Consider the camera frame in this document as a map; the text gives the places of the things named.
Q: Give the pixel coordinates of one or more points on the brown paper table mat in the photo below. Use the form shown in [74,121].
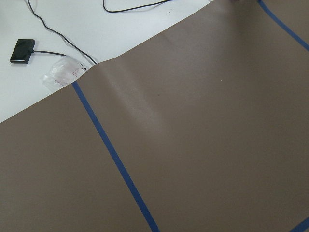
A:
[201,128]

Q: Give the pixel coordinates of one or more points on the clear plastic bag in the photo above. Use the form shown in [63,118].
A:
[63,73]

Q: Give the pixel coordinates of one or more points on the small black puck device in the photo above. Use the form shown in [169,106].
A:
[22,51]

